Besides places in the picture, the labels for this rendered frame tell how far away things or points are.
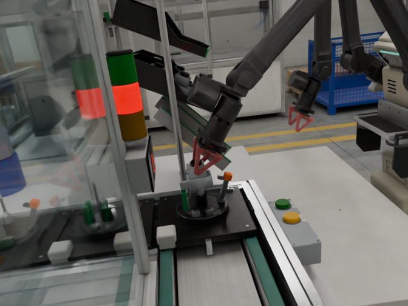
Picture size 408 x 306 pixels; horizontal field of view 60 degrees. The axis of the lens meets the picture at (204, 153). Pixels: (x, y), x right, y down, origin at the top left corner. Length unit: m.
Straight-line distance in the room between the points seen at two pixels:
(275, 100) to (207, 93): 4.35
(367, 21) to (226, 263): 9.91
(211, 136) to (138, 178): 0.27
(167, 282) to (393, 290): 0.49
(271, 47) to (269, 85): 4.21
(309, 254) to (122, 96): 0.54
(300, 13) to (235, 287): 0.65
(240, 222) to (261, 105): 4.29
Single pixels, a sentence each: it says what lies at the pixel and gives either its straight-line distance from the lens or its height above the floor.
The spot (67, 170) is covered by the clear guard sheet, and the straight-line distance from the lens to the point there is 0.38.
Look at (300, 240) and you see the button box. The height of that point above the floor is 0.96.
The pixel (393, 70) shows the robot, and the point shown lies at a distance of 1.43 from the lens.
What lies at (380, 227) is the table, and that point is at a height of 0.86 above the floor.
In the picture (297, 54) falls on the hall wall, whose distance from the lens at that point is 9.88.
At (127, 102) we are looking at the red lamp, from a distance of 0.63.
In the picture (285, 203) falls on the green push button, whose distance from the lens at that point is 0.97.
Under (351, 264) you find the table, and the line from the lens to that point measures 0.96.
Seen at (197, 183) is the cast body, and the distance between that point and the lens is 0.88.
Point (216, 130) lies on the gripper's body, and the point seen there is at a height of 1.20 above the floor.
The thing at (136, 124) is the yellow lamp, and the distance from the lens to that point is 0.64.
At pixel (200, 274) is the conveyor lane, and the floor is 0.92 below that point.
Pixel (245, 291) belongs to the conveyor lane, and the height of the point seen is 0.92.
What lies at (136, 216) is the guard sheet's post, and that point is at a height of 1.10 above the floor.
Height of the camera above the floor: 1.45
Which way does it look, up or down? 21 degrees down
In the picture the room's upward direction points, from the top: 6 degrees counter-clockwise
